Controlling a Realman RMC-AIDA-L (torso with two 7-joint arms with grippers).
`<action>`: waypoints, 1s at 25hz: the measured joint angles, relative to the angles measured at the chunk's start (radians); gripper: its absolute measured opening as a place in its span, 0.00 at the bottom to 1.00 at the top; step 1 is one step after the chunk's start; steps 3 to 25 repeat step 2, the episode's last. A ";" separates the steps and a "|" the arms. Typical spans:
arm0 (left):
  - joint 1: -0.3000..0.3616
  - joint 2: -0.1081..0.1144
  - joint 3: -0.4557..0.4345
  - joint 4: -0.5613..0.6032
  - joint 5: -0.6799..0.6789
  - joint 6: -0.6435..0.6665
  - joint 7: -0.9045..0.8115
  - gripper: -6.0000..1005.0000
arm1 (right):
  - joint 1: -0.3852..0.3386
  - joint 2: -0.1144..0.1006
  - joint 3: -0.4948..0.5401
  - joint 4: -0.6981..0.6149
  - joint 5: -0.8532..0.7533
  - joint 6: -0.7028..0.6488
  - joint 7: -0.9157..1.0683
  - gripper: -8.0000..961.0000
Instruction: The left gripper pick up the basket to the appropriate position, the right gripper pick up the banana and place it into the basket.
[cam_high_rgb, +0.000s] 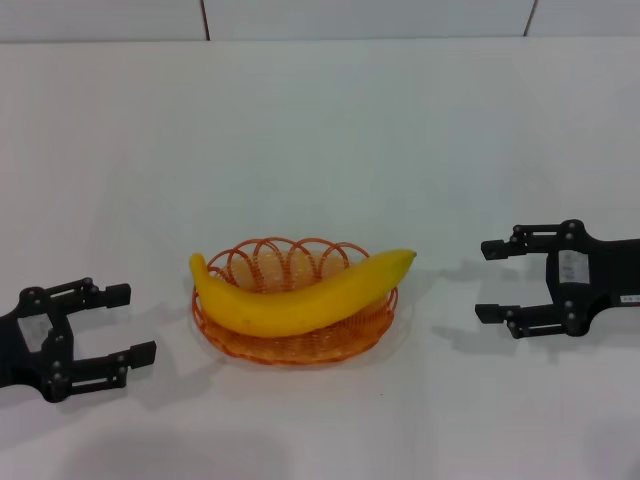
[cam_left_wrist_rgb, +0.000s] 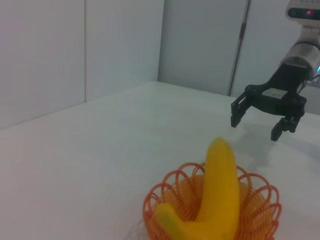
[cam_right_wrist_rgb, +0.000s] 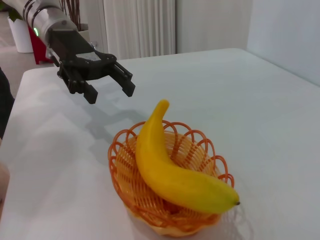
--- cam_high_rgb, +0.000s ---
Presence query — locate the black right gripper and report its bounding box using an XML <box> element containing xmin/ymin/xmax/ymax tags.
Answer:
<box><xmin>474</xmin><ymin>218</ymin><xmax>640</xmax><ymax>341</ymax></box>

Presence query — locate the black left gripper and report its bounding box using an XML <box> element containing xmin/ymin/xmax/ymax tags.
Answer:
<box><xmin>0</xmin><ymin>276</ymin><xmax>158</xmax><ymax>404</ymax></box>

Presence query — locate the yellow banana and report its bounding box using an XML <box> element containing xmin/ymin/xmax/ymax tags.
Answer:
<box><xmin>188</xmin><ymin>248</ymin><xmax>418</xmax><ymax>339</ymax></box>

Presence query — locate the orange wire basket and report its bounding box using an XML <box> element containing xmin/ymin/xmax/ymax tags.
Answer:
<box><xmin>191</xmin><ymin>236</ymin><xmax>400</xmax><ymax>366</ymax></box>

